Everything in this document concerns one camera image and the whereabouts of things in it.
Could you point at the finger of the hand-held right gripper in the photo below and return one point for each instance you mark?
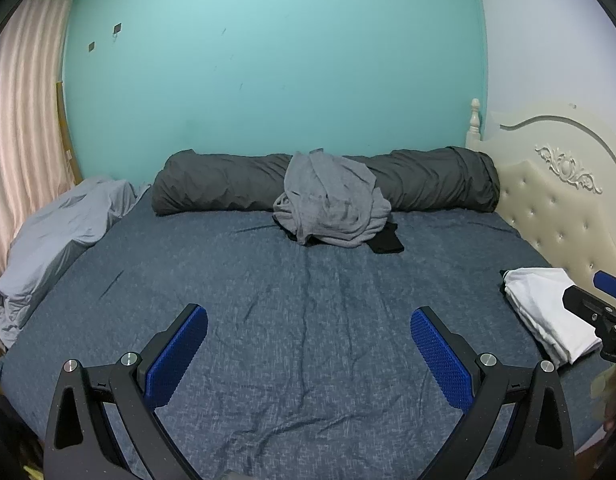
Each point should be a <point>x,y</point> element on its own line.
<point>613,286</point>
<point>583,305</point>

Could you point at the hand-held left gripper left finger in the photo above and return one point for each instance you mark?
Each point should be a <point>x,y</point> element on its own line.
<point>180,355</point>

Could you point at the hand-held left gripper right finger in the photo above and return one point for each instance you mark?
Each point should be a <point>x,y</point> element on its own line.
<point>440,355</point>

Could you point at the white folded clothes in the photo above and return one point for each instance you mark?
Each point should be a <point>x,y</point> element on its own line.
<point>538,305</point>

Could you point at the cream tufted headboard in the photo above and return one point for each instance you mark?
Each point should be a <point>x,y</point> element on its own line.
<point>563,200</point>

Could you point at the black crumpled garment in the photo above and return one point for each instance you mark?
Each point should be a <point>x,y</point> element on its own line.
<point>385,242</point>

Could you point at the blue bed sheet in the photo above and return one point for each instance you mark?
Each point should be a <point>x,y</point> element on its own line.
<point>308,310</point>

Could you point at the pale grey bunched sheet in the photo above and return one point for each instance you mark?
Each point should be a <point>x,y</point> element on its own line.
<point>52,240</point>

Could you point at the dark grey rolled duvet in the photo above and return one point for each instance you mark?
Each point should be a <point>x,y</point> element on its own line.
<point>212,185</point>

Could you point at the light grey crumpled garment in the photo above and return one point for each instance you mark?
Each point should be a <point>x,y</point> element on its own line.
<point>328,200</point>

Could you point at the pink curtain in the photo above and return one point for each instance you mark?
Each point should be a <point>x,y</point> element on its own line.
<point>22,110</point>

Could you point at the wooden wall trim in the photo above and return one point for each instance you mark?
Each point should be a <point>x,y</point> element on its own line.
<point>70,145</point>

